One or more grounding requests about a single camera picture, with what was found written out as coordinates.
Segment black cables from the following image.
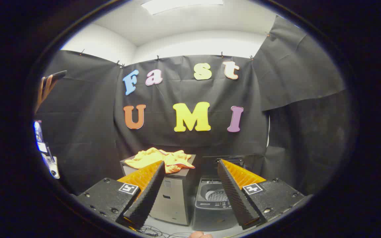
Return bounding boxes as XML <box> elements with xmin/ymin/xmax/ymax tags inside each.
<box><xmin>134</xmin><ymin>225</ymin><xmax>191</xmax><ymax>238</ymax></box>

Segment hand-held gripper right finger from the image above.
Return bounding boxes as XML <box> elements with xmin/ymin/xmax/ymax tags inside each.
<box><xmin>217</xmin><ymin>159</ymin><xmax>305</xmax><ymax>230</ymax></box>

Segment yellow garment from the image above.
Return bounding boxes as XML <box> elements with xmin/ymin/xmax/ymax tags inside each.
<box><xmin>125</xmin><ymin>147</ymin><xmax>196</xmax><ymax>174</ymax></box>

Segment black phone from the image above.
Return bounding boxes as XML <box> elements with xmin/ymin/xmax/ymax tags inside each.
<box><xmin>43</xmin><ymin>70</ymin><xmax>67</xmax><ymax>86</ymax></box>

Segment black backdrop cloth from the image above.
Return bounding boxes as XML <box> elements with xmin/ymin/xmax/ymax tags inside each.
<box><xmin>33</xmin><ymin>15</ymin><xmax>353</xmax><ymax>195</ymax></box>

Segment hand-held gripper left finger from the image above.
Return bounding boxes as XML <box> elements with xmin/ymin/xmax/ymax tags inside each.
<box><xmin>76</xmin><ymin>161</ymin><xmax>166</xmax><ymax>229</ymax></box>

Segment grey washing machine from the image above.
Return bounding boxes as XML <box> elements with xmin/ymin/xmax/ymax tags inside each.
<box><xmin>192</xmin><ymin>155</ymin><xmax>247</xmax><ymax>231</ymax></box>

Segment washing machine lid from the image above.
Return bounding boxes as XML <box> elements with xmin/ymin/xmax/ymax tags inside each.
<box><xmin>202</xmin><ymin>155</ymin><xmax>245</xmax><ymax>180</ymax></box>

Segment grey cabinet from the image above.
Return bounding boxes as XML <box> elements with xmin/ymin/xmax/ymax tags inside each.
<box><xmin>120</xmin><ymin>154</ymin><xmax>196</xmax><ymax>226</ymax></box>

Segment white desk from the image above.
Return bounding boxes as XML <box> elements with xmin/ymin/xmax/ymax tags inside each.
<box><xmin>42</xmin><ymin>153</ymin><xmax>60</xmax><ymax>179</ymax></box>

